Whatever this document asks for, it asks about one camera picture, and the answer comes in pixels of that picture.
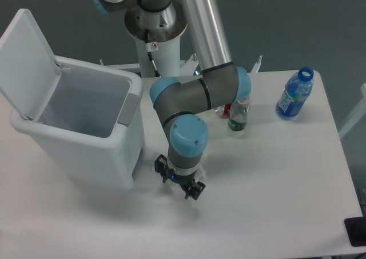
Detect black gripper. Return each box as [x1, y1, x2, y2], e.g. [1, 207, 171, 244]
[154, 154, 206, 200]

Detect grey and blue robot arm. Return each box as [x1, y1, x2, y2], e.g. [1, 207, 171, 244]
[94, 0, 251, 199]

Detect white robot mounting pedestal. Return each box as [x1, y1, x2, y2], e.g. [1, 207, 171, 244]
[135, 37, 180, 78]

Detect black device at edge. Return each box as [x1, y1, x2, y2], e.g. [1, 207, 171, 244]
[344, 217, 365, 247]

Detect white open trash bin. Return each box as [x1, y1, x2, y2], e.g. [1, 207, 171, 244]
[1, 9, 145, 190]

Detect blue plastic drink bottle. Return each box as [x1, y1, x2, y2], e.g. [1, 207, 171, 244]
[276, 67, 314, 120]

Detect clear green-label water bottle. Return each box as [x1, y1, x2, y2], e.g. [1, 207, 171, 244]
[228, 96, 250, 132]

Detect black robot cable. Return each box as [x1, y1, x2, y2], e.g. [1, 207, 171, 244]
[144, 29, 161, 78]

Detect white paper ball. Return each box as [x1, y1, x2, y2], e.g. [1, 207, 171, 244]
[165, 181, 182, 192]
[196, 153, 207, 181]

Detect white frame at right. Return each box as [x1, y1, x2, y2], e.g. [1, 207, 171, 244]
[338, 83, 365, 139]

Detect crushed red soda can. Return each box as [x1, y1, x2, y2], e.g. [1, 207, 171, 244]
[214, 103, 231, 118]

